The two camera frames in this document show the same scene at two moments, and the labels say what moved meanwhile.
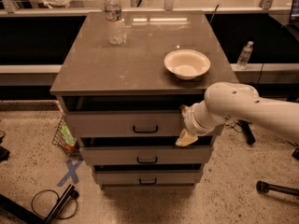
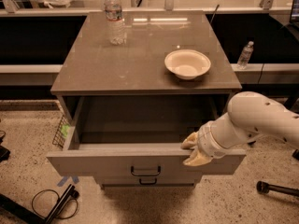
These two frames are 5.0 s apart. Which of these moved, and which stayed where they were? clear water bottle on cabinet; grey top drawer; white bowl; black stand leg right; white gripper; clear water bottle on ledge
Moved: grey top drawer; white gripper
Stayed: white bowl; clear water bottle on ledge; black stand leg right; clear water bottle on cabinet
